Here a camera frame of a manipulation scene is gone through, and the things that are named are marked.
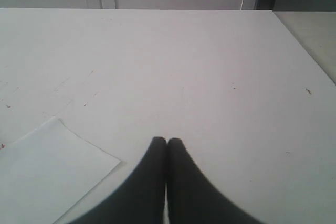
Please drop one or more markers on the white paper sheet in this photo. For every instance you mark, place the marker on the white paper sheet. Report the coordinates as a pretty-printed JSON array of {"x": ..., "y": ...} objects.
[{"x": 46, "y": 172}]

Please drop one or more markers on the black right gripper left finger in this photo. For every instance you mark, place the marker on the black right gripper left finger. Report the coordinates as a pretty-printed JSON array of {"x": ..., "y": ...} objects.
[{"x": 141, "y": 197}]

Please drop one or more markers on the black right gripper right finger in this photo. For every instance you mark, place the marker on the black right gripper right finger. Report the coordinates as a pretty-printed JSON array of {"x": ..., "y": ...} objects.
[{"x": 190, "y": 195}]

